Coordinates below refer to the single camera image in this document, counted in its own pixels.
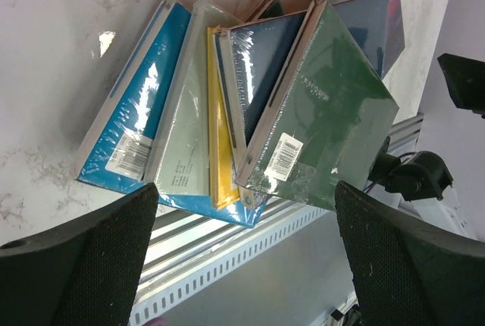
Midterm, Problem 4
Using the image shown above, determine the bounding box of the dark green hardcover book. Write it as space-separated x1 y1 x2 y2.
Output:
236 2 399 210

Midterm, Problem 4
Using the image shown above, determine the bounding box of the purple galaxy cover book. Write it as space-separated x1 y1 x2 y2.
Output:
321 0 405 78

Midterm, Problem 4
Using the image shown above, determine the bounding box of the slotted white cable duct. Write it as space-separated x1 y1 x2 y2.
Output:
127 204 327 325

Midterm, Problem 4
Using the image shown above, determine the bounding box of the yellow paperback book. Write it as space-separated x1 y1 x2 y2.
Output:
207 27 240 210

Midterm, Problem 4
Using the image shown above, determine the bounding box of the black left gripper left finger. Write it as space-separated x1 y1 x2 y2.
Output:
1 183 158 325

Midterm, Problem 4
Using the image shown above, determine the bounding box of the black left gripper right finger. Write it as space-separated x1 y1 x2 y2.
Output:
335 181 484 325

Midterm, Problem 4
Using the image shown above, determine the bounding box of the bright blue paperback book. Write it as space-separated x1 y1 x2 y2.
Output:
74 2 264 227

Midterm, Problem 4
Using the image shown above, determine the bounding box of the navy blue hardcover book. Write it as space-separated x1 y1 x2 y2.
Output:
212 11 306 165

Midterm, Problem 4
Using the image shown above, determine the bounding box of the pale green plastic file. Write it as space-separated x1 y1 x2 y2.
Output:
144 0 239 197

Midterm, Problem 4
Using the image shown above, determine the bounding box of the aluminium frame rail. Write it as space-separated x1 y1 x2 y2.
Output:
140 113 424 284

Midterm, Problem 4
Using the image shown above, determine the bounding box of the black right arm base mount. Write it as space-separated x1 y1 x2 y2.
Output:
364 137 453 202

